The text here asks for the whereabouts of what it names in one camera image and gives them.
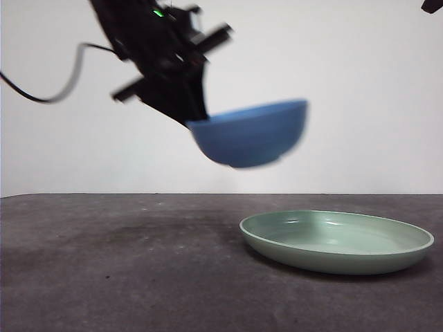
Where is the blue ribbed bowl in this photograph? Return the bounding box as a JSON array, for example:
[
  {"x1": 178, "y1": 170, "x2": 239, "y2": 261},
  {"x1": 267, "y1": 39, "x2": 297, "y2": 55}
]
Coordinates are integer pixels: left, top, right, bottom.
[{"x1": 186, "y1": 99, "x2": 309, "y2": 169}]

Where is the green round plate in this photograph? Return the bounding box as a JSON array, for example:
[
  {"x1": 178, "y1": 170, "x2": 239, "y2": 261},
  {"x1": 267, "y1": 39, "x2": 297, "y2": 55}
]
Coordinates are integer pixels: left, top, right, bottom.
[{"x1": 239, "y1": 210, "x2": 435, "y2": 276}]

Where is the dark grey table mat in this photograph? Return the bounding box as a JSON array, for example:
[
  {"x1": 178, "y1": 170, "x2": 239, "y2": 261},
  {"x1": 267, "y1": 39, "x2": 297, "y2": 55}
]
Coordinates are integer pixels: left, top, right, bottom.
[{"x1": 0, "y1": 192, "x2": 443, "y2": 332}]

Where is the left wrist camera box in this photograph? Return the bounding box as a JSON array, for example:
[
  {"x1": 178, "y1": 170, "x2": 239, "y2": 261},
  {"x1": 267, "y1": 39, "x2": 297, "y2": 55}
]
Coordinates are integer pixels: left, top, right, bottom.
[{"x1": 169, "y1": 5, "x2": 204, "y2": 44}]

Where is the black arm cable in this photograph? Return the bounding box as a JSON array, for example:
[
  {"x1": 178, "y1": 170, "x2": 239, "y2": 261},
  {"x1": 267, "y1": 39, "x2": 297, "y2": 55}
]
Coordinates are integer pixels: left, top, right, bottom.
[{"x1": 0, "y1": 43, "x2": 120, "y2": 104}]

